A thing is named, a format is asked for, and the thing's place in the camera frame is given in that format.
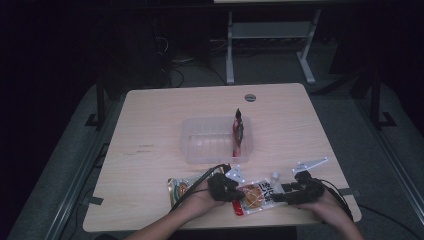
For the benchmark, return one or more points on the grey table grommet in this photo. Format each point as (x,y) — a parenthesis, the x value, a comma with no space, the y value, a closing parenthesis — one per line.
(250,97)

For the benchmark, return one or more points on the white metal desk frame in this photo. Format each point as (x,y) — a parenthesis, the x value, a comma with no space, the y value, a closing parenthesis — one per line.
(270,30)

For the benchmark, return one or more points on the black metal stand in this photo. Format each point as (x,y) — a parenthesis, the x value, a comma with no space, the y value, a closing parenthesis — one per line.
(376,100)

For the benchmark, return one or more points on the grey tape piece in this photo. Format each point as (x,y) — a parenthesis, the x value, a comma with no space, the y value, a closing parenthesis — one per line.
(348,192)
(96,200)

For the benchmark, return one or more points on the clear spouted sauce pouch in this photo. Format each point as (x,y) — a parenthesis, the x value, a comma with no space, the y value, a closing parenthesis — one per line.
(258,196)

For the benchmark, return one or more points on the red snack packet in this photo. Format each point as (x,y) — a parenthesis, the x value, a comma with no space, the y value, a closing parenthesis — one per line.
(237,133)

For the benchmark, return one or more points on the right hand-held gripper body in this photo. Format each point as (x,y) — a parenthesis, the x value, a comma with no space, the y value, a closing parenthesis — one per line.
(306,191)

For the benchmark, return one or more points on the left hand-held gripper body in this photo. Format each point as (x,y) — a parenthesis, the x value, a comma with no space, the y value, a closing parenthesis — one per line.
(221,186)

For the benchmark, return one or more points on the clear plastic container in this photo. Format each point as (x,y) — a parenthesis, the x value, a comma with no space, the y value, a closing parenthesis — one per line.
(206,143)

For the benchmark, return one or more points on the person's left hand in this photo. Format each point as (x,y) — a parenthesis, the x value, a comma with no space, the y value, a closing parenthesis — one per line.
(201,201)

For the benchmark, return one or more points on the green snack packet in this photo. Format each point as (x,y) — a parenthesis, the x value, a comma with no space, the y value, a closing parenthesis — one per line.
(181,190)

